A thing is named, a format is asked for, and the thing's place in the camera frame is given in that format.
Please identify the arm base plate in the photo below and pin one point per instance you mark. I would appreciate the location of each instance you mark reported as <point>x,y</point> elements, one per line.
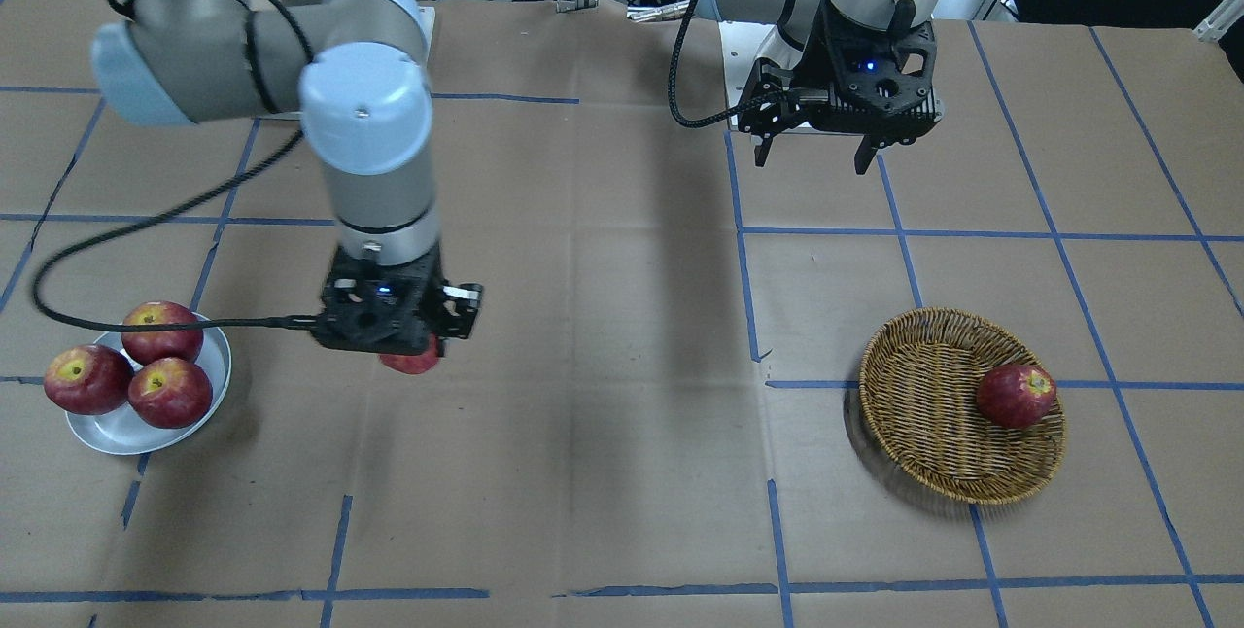
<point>742,43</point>
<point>425,20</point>

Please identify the dark red apple in basket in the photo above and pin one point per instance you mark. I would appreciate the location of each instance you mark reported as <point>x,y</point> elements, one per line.
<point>1016,396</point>

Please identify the woven wicker basket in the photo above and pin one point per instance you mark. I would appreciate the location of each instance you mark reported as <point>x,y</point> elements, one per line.
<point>918,380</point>

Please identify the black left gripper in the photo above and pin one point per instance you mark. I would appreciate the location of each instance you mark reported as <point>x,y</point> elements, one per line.
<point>818,69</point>

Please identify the red yellow apple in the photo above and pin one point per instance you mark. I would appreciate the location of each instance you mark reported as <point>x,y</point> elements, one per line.
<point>414,364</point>

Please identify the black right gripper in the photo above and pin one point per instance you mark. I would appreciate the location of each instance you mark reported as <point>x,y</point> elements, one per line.
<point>459,308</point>

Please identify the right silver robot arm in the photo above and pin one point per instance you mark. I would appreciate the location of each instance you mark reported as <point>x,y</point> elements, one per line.
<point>354,72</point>

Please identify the red apple on plate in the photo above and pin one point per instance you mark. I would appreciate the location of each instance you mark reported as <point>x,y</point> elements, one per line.
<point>170,394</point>
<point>88,379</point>
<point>145,347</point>

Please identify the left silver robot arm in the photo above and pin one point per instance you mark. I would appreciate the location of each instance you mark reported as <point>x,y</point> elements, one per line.
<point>794,19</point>

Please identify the red apple on plate back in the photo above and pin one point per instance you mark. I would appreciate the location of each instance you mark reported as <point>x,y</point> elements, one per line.
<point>145,347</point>

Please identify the red apple on plate front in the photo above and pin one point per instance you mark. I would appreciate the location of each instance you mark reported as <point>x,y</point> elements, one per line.
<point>170,394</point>

